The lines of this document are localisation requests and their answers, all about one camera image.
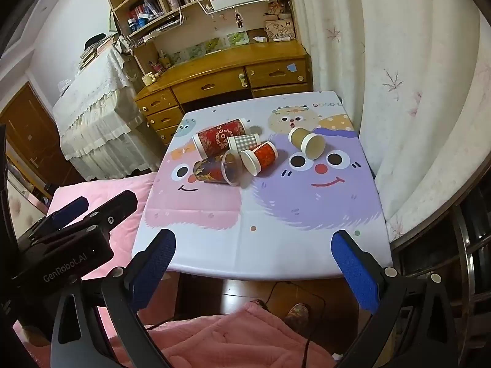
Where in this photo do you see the clear plastic cup dark print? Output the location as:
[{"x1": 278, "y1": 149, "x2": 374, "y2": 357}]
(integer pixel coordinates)
[{"x1": 192, "y1": 149, "x2": 244, "y2": 187}]

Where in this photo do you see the black cable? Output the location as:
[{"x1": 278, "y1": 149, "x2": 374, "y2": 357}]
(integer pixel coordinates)
[{"x1": 264, "y1": 281, "x2": 327, "y2": 368}]

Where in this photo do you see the olive brown paper cup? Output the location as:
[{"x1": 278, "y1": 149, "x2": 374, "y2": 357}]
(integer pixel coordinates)
[{"x1": 288, "y1": 127, "x2": 327, "y2": 160}]

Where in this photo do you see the patterned slipper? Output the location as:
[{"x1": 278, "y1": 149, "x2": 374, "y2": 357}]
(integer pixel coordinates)
[{"x1": 284, "y1": 303, "x2": 311, "y2": 327}]

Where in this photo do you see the pink fleece robe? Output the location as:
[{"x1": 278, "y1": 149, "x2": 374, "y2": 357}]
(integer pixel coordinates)
[{"x1": 144, "y1": 301, "x2": 340, "y2": 368}]

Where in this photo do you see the large red patterned paper cup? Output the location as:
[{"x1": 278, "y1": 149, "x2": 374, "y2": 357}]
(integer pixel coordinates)
[{"x1": 192, "y1": 118, "x2": 251, "y2": 158}]

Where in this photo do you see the wooden desk with drawers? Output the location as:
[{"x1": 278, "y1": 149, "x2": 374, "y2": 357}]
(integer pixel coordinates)
[{"x1": 134, "y1": 40, "x2": 313, "y2": 147}]

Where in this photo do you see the beige printed paper bag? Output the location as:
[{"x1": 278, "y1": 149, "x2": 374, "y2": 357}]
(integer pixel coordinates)
[{"x1": 264, "y1": 18, "x2": 297, "y2": 42}]

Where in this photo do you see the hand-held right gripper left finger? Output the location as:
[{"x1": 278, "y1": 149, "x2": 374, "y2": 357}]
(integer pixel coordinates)
[{"x1": 50, "y1": 229, "x2": 176, "y2": 368}]

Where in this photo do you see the brown wooden door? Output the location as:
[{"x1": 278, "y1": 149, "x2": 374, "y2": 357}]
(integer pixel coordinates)
[{"x1": 0, "y1": 82, "x2": 84, "y2": 208}]

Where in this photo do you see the plush toy figure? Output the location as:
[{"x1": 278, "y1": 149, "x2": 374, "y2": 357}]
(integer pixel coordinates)
[{"x1": 268, "y1": 1, "x2": 293, "y2": 21}]

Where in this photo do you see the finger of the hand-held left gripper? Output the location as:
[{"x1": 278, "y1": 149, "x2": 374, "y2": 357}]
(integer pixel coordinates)
[
  {"x1": 32, "y1": 196, "x2": 90, "y2": 235},
  {"x1": 75, "y1": 190, "x2": 138, "y2": 238}
]

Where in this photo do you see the wooden bookshelf hutch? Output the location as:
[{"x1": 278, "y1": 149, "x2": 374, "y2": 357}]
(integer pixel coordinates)
[{"x1": 102, "y1": 0, "x2": 304, "y2": 70}]

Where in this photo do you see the cartoon printed tablecloth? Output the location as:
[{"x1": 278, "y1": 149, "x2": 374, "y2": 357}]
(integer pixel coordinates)
[{"x1": 131, "y1": 91, "x2": 394, "y2": 281}]

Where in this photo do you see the white lace furniture cover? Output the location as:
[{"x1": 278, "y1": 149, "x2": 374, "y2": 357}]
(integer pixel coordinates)
[{"x1": 51, "y1": 44, "x2": 162, "y2": 182}]

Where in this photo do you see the plaid paper cup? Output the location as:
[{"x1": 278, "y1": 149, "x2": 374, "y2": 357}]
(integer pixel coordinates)
[{"x1": 227, "y1": 132, "x2": 261, "y2": 152}]

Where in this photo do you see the small red paper cup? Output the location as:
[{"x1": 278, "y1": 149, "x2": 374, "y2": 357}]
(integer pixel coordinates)
[{"x1": 240, "y1": 141, "x2": 279, "y2": 176}]

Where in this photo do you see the pink bed blanket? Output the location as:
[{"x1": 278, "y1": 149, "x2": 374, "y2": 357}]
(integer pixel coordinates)
[{"x1": 11, "y1": 172, "x2": 159, "y2": 349}]

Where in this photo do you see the white floral curtain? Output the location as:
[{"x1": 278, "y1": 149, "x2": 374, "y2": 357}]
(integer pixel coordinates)
[{"x1": 287, "y1": 0, "x2": 491, "y2": 241}]

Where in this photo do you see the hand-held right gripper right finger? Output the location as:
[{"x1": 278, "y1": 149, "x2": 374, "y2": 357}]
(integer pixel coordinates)
[{"x1": 331, "y1": 230, "x2": 462, "y2": 368}]

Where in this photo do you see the round metal frame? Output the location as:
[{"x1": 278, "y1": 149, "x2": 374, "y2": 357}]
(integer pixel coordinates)
[{"x1": 390, "y1": 182, "x2": 491, "y2": 368}]

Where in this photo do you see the black hat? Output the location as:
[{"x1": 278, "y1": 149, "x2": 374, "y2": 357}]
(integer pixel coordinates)
[{"x1": 83, "y1": 34, "x2": 110, "y2": 49}]

